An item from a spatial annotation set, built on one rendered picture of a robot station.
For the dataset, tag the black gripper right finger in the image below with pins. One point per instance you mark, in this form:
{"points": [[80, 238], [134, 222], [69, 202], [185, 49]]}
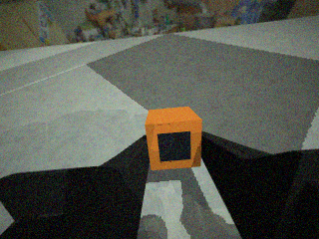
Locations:
{"points": [[260, 190]]}

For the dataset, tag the orange block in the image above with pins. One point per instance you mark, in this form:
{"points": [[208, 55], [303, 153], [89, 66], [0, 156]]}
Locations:
{"points": [[174, 138]]}

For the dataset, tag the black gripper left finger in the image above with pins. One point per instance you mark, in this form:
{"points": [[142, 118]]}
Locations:
{"points": [[113, 191]]}

